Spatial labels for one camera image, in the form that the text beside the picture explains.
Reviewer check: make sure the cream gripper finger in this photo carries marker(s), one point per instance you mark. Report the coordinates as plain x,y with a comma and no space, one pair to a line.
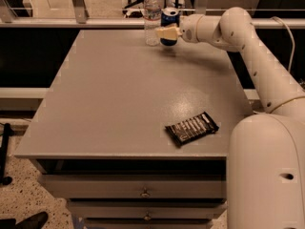
171,32

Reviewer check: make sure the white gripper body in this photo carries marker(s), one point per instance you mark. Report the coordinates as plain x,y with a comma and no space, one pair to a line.
189,29

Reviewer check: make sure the blue pepsi can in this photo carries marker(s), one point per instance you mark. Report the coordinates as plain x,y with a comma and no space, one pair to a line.
169,16

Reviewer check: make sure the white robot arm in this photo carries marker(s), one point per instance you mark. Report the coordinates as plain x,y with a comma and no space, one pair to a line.
266,159

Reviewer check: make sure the clear plastic water bottle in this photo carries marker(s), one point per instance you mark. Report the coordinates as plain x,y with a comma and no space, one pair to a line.
152,20

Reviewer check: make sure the black office chair base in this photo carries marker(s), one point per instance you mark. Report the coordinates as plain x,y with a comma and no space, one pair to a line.
135,0

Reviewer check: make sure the metal railing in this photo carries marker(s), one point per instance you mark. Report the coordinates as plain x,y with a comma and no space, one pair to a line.
108,13

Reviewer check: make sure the black snack bar wrapper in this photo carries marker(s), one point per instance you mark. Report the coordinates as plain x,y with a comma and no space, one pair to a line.
192,129

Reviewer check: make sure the grey drawer cabinet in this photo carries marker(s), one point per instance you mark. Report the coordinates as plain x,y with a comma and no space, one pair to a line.
106,112

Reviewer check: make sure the top grey drawer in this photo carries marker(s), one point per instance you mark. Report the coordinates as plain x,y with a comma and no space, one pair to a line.
133,186

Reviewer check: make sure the grey drawer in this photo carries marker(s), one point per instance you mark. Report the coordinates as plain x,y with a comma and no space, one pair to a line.
146,209
133,186

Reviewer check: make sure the middle grey drawer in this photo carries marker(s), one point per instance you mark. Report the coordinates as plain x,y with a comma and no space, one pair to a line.
146,209

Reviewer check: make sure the black stand pole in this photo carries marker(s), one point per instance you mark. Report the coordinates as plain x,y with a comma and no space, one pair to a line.
7,133

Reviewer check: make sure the black shoe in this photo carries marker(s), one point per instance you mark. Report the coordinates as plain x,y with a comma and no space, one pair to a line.
36,221

